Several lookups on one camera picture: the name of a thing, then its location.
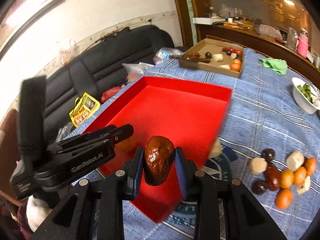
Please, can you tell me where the dark brown date fruit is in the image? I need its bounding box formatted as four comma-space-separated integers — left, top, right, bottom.
144, 135, 175, 186

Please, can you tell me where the reddish brown date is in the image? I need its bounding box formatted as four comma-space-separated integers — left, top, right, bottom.
264, 162, 281, 191

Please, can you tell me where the orange tangerine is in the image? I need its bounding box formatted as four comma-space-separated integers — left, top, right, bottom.
275, 189, 293, 210
293, 166, 306, 186

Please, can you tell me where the red tray box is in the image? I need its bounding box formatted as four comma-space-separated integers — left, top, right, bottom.
83, 76, 233, 223

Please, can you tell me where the white faceted water chestnut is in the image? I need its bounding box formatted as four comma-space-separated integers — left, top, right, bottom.
249, 157, 267, 175

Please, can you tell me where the white gloved left hand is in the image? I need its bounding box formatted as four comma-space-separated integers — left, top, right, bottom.
26, 196, 52, 232

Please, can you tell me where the red plastic bag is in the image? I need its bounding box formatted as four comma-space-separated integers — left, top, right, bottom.
100, 86, 123, 103

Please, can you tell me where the yellow printed bag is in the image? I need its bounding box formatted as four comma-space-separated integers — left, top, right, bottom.
69, 92, 100, 127

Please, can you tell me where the black sofa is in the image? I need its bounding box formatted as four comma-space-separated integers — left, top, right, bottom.
44, 25, 174, 141

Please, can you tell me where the dark round plum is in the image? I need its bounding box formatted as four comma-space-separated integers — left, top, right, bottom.
261, 148, 275, 162

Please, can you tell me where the blue plaid tablecloth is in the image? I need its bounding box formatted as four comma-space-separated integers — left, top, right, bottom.
62, 47, 320, 240

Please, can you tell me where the clear plastic bag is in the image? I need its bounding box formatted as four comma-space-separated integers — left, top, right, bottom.
153, 48, 183, 64

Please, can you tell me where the cardboard box tray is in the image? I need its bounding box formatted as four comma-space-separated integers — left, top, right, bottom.
178, 38, 244, 78

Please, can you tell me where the white bowl with greens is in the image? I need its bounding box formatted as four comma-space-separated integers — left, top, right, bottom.
291, 77, 319, 114

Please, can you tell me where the green cloth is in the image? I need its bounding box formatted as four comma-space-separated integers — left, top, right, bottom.
259, 58, 288, 75

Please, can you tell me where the wooden sideboard counter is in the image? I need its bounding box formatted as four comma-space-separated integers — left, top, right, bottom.
193, 18, 319, 87

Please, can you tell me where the pink bottle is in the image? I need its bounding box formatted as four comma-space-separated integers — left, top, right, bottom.
297, 28, 309, 58

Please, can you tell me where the framed wall picture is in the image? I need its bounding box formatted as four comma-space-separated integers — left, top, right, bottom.
1, 0, 64, 57

